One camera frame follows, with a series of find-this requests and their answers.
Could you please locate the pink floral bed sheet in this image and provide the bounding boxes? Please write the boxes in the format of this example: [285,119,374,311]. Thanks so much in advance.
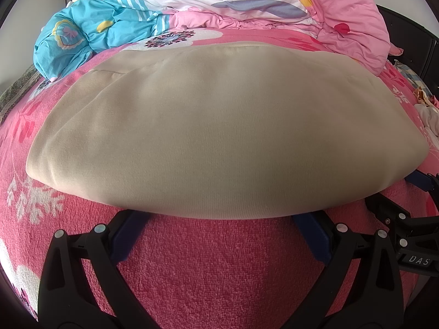
[0,27,439,329]

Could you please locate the blue plaid cloth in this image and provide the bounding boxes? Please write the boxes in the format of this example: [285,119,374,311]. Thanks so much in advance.
[393,59,433,97]

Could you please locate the large beige cloth garment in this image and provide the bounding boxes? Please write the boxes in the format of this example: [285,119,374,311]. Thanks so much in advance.
[26,40,429,220]

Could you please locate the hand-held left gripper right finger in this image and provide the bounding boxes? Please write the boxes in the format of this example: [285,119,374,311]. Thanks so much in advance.
[293,209,405,329]

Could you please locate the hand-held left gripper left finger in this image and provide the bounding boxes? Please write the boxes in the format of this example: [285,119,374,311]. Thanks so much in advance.
[38,209,162,329]

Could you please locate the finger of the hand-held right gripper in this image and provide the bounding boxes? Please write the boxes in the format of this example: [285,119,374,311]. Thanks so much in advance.
[406,169,439,193]
[364,194,439,237]

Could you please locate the dark floral patterned cloth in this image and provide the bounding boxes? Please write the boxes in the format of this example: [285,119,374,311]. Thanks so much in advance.
[0,70,39,122]

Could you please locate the orange and white small clothes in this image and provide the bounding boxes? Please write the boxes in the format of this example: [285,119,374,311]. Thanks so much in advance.
[412,86,439,138]

